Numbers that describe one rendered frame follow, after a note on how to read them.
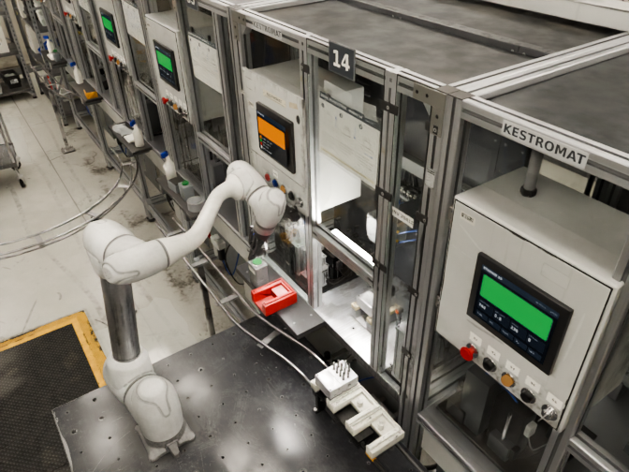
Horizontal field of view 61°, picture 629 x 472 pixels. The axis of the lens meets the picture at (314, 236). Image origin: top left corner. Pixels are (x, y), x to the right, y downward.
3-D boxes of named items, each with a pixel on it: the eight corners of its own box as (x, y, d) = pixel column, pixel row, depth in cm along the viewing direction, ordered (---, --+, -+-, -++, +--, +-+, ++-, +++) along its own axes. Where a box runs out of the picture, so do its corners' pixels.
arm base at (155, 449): (154, 472, 194) (152, 463, 190) (134, 428, 209) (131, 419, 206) (201, 446, 202) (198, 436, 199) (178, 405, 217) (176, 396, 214)
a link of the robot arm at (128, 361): (125, 419, 203) (98, 386, 216) (164, 396, 213) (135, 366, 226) (97, 244, 164) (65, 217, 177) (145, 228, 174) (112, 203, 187)
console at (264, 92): (247, 175, 230) (235, 68, 203) (302, 156, 242) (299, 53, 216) (299, 219, 201) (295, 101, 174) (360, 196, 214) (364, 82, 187)
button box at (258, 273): (249, 280, 244) (246, 259, 237) (264, 273, 247) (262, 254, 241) (257, 289, 238) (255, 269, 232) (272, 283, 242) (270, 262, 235)
